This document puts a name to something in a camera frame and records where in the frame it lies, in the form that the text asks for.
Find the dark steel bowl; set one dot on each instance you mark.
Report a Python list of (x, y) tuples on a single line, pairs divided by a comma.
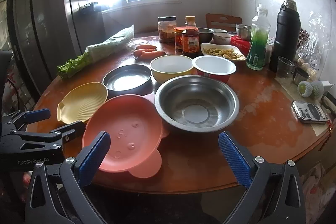
[(205, 35)]

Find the bagged celery bunch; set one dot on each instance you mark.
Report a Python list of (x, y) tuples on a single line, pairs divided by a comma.
[(96, 52)]

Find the clear pickle jar black lid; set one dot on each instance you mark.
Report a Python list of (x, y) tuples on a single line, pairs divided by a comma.
[(166, 26)]

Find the large steel bowl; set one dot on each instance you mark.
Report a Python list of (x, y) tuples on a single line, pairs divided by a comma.
[(196, 104)]

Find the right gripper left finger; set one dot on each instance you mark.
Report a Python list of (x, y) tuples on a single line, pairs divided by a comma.
[(56, 192)]

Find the brown sauce bottle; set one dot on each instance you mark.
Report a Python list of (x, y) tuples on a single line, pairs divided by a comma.
[(190, 38)]

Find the yellow enamel bowl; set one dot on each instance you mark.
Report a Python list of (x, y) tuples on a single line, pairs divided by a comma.
[(167, 67)]

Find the red instant noodle bowl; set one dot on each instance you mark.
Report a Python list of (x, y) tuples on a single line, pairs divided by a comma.
[(214, 67)]

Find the black thermos flask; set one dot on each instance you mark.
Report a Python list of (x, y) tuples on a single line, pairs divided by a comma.
[(287, 34)]

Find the steel pan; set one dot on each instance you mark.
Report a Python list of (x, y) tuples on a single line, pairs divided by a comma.
[(128, 79)]

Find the small steel bowl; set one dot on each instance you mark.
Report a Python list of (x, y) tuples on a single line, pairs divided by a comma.
[(243, 31)]

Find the white dish with noodles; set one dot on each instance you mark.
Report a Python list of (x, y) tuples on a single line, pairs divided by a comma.
[(229, 52)]

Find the red chili sauce jar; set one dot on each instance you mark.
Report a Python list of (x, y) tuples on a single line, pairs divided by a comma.
[(178, 37)]

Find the silver phone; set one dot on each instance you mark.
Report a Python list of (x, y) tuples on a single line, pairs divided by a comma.
[(307, 112)]

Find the fruit in foam net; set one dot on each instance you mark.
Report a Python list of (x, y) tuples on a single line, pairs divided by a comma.
[(304, 89)]

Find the yellow shell plate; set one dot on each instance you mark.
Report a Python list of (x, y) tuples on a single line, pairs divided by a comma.
[(81, 103)]

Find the clear plastic cup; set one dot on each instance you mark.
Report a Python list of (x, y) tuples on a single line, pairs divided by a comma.
[(284, 67)]

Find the carrot nearest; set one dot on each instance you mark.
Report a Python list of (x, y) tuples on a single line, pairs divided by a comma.
[(151, 55)]

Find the white ceramic bowl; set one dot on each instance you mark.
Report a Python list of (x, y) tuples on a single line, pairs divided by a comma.
[(222, 38)]

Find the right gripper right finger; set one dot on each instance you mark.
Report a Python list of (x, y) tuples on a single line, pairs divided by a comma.
[(273, 192)]

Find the grey refrigerator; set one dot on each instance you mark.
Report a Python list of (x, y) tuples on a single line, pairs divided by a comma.
[(49, 32)]

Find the small steel cup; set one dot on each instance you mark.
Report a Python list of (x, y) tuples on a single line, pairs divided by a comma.
[(299, 75)]

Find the green drink plastic bottle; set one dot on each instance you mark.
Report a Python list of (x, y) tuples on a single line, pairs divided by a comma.
[(260, 29)]

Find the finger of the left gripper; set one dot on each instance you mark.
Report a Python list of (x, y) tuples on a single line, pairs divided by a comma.
[(65, 133), (18, 120)]

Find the carrot farthest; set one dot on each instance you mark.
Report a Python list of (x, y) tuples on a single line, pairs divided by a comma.
[(146, 46)]

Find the red tissue box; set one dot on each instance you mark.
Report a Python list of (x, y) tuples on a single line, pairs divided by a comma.
[(241, 44)]

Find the carrot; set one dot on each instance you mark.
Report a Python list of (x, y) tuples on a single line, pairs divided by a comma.
[(138, 53), (146, 46), (151, 55)]

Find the pink bear plastic plate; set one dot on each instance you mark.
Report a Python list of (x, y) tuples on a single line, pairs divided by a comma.
[(135, 130)]

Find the carrot middle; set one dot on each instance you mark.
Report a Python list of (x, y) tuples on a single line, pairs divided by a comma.
[(138, 53)]

